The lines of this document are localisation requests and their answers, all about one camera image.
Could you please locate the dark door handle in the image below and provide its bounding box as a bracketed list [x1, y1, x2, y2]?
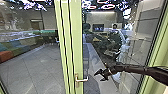
[74, 73, 90, 89]

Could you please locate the green framed glass door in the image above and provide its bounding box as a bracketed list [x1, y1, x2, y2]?
[69, 0, 168, 94]
[0, 0, 74, 94]

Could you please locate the orange outdoor bench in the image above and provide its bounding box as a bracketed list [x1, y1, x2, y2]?
[0, 50, 16, 64]

